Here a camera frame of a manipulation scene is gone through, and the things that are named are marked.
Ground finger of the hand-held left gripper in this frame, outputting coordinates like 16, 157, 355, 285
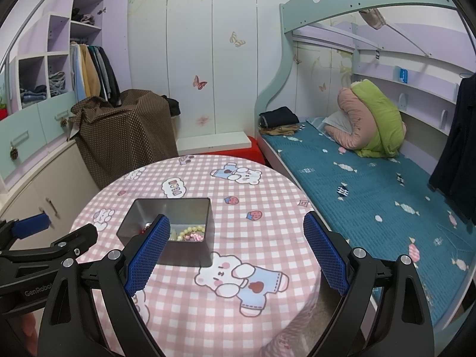
0, 212, 52, 249
0, 223, 99, 265

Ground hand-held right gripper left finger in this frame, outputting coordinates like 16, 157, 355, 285
37, 214, 172, 357

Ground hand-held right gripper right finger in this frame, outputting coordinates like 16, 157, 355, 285
303, 211, 436, 357

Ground pale yellow bead bracelet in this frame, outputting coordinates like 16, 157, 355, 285
170, 224, 206, 242

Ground silver metal tin box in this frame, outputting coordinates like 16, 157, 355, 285
116, 198, 213, 268

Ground person's left hand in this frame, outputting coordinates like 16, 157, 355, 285
17, 310, 40, 348

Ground white floor cabinet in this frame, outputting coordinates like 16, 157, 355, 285
0, 139, 101, 224

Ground pink checked tablecloth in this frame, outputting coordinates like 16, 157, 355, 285
69, 153, 322, 357

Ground blue candy print bedsheet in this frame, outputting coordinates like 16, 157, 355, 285
262, 123, 476, 324

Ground teal drawer unit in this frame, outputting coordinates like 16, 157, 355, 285
0, 91, 80, 183

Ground brown dotted cloth cover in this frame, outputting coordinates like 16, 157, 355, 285
70, 89, 179, 190

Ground red stool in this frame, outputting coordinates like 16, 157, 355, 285
178, 136, 266, 166

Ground folded blue clothes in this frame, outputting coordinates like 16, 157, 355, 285
20, 85, 48, 105

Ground white board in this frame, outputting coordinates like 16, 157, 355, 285
176, 132, 251, 152

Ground white pillow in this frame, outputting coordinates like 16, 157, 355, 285
322, 115, 352, 134

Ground folded tan clothes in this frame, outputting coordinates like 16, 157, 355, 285
260, 124, 303, 136

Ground pink and green quilt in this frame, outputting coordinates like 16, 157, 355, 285
324, 79, 408, 159

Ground folded dark clothes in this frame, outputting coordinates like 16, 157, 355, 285
259, 106, 300, 129

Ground black garment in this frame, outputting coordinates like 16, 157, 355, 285
164, 97, 181, 117

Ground row of hanging clothes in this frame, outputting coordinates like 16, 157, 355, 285
70, 41, 121, 107

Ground dark hanging jacket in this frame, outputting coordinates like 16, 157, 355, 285
428, 72, 476, 227

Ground purple shelf unit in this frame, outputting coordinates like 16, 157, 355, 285
7, 0, 131, 112

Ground clothes pile on shelf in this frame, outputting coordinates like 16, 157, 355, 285
72, 7, 95, 26

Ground brown cloth on bunk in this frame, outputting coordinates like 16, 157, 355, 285
359, 7, 387, 30

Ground teal bunk bed frame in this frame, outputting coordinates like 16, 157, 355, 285
255, 0, 476, 337

